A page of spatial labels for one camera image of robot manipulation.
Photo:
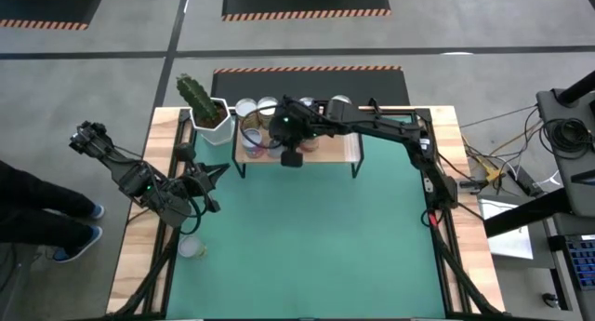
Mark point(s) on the corn can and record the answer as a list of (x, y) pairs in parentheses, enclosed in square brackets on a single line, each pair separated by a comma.
[(307, 101)]

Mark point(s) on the white plant pot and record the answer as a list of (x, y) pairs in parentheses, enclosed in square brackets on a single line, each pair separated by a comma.
[(223, 134)]

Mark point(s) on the black round pole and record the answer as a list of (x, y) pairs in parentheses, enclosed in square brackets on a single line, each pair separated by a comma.
[(578, 88)]

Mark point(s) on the wooden shelf black legs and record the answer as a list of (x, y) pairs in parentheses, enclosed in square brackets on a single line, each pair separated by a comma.
[(334, 149)]

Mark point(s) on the black floor mat hazard stripes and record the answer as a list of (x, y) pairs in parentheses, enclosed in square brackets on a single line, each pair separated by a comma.
[(381, 86), (56, 4), (302, 0)]

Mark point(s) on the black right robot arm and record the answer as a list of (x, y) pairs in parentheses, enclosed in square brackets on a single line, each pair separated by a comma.
[(395, 125)]

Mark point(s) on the white paper sheet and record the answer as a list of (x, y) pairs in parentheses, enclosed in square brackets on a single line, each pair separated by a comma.
[(511, 244)]

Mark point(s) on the green cactus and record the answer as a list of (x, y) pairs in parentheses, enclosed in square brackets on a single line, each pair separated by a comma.
[(195, 95)]

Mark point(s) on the silver metal bracket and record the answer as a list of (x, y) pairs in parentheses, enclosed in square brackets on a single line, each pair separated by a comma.
[(428, 185)]

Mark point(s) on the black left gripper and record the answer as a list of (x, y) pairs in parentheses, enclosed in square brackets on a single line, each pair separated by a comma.
[(195, 183)]

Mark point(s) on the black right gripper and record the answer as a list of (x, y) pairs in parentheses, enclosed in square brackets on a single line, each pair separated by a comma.
[(293, 125)]

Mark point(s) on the black power strip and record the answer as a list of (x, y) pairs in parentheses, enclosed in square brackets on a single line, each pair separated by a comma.
[(527, 186)]

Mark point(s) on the backlit keyboard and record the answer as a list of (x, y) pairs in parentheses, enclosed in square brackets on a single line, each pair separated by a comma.
[(583, 263)]

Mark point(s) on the grey equipment cart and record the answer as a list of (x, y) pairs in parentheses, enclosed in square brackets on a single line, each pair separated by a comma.
[(548, 104)]

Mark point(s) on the person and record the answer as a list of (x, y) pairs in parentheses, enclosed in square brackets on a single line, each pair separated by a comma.
[(32, 204)]

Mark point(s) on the black diagonal stand beam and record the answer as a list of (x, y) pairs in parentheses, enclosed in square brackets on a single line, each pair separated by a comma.
[(525, 215)]

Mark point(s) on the green table mat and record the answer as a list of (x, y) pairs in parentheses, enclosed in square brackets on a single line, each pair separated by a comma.
[(279, 284)]

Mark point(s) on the yellow-green label can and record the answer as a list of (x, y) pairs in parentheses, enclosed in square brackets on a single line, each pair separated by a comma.
[(189, 246)]

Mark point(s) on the orange pineapple can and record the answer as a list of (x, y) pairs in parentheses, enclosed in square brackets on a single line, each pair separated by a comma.
[(341, 98)]

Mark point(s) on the black computer mouse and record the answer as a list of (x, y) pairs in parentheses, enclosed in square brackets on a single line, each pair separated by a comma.
[(551, 300)]

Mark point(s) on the green beans can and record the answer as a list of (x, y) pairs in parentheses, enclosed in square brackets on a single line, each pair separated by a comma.
[(246, 108)]

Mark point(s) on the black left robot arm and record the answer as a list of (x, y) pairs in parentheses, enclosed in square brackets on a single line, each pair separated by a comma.
[(125, 177)]

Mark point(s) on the pink chicken soup can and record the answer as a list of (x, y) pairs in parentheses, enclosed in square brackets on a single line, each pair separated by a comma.
[(253, 139)]

